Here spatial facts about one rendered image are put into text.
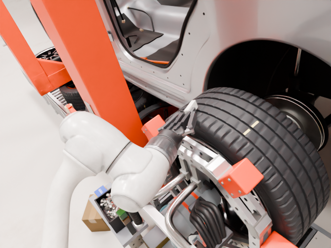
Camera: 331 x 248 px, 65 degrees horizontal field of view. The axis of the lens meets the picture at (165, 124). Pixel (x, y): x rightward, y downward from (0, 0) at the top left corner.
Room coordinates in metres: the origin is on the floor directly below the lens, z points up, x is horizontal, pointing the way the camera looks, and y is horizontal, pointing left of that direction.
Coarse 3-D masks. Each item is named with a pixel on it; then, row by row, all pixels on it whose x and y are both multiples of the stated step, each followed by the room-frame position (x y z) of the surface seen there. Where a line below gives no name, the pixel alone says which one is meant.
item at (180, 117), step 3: (180, 111) 0.68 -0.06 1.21; (183, 111) 0.68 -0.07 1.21; (180, 114) 0.67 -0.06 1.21; (183, 114) 0.67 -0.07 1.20; (177, 117) 0.66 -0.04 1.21; (180, 117) 0.65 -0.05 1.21; (177, 120) 0.64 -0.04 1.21; (180, 120) 0.65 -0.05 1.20; (171, 123) 0.63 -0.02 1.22; (174, 123) 0.62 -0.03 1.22; (177, 123) 0.63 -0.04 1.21; (168, 126) 0.61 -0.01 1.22; (171, 126) 0.60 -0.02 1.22
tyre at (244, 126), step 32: (224, 96) 0.73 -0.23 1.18; (256, 96) 0.68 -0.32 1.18; (224, 128) 0.58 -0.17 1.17; (256, 128) 0.56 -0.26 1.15; (288, 128) 0.55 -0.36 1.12; (256, 160) 0.47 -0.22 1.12; (288, 160) 0.46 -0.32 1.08; (320, 160) 0.47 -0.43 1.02; (288, 192) 0.40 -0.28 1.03; (320, 192) 0.42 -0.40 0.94; (224, 224) 0.59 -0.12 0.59; (288, 224) 0.35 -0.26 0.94
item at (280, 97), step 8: (272, 96) 0.88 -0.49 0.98; (280, 96) 0.85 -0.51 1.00; (288, 96) 0.82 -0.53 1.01; (272, 104) 0.86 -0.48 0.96; (280, 104) 0.83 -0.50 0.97; (288, 104) 0.80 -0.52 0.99; (296, 104) 0.77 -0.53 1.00; (304, 104) 0.76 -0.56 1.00; (288, 112) 0.80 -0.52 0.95; (296, 112) 0.77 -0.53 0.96; (304, 112) 0.74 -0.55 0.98; (312, 112) 0.73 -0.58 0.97; (296, 120) 0.77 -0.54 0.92; (304, 120) 0.74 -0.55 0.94; (312, 120) 0.71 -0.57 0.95; (320, 120) 0.71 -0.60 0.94; (304, 128) 0.73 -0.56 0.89; (312, 128) 0.70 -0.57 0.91; (320, 128) 0.68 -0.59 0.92; (312, 136) 0.70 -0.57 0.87; (320, 136) 0.67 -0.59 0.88; (320, 144) 0.67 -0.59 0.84
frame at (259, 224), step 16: (192, 144) 0.61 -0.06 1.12; (192, 160) 0.55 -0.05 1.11; (208, 160) 0.55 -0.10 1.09; (224, 160) 0.50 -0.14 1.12; (208, 176) 0.49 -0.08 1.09; (176, 192) 0.74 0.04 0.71; (224, 192) 0.44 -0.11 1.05; (240, 208) 0.40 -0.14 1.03; (256, 208) 0.39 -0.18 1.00; (256, 224) 0.36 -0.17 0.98; (240, 240) 0.47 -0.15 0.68; (256, 240) 0.35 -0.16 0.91
